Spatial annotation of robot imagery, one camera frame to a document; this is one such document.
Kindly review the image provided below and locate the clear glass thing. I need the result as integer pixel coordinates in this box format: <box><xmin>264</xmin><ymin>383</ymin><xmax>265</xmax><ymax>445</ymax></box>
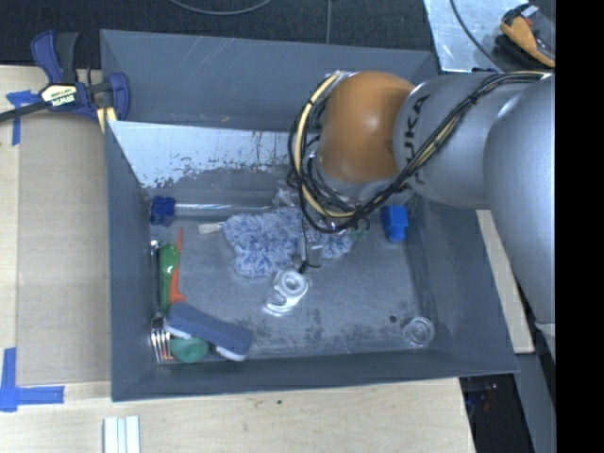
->
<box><xmin>262</xmin><ymin>268</ymin><xmax>310</xmax><ymax>318</ymax></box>

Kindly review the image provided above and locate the blue and white fluffy cloth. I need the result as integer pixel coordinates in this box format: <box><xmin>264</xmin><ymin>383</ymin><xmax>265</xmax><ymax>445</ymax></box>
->
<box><xmin>221</xmin><ymin>204</ymin><xmax>355</xmax><ymax>280</ymax></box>

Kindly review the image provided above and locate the grey metal bin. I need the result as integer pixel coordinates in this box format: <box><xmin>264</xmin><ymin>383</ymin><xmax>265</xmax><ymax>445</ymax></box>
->
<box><xmin>98</xmin><ymin>28</ymin><xmax>521</xmax><ymax>403</ymax></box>

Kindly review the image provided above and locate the blue plastic block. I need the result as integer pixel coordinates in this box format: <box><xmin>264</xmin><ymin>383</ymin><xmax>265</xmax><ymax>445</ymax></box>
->
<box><xmin>380</xmin><ymin>204</ymin><xmax>410</xmax><ymax>244</ymax></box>

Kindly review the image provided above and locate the clear glass cup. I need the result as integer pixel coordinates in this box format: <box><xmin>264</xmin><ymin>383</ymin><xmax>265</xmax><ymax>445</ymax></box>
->
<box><xmin>401</xmin><ymin>315</ymin><xmax>436</xmax><ymax>349</ymax></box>

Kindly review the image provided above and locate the blue sponge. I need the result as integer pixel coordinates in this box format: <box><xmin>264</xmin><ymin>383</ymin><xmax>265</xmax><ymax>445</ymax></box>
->
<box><xmin>164</xmin><ymin>301</ymin><xmax>254</xmax><ymax>363</ymax></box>

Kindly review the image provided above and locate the orange plastic tool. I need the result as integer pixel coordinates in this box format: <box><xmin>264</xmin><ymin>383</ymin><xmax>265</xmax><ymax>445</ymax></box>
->
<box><xmin>169</xmin><ymin>226</ymin><xmax>188</xmax><ymax>307</ymax></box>

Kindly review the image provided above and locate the clear bottle with blue cap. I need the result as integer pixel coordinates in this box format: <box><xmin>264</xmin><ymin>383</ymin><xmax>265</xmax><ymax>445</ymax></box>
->
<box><xmin>149</xmin><ymin>194</ymin><xmax>283</xmax><ymax>228</ymax></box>

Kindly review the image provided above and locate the metal fork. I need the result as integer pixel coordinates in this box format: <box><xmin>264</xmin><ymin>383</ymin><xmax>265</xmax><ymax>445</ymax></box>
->
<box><xmin>149</xmin><ymin>239</ymin><xmax>175</xmax><ymax>363</ymax></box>

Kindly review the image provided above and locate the pale flat board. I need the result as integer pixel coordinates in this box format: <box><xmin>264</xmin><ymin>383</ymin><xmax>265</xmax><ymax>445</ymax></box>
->
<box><xmin>15</xmin><ymin>110</ymin><xmax>113</xmax><ymax>387</ymax></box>

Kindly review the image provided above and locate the green handled tool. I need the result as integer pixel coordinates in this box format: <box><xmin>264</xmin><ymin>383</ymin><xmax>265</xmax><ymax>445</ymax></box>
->
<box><xmin>159</xmin><ymin>243</ymin><xmax>180</xmax><ymax>316</ymax></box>

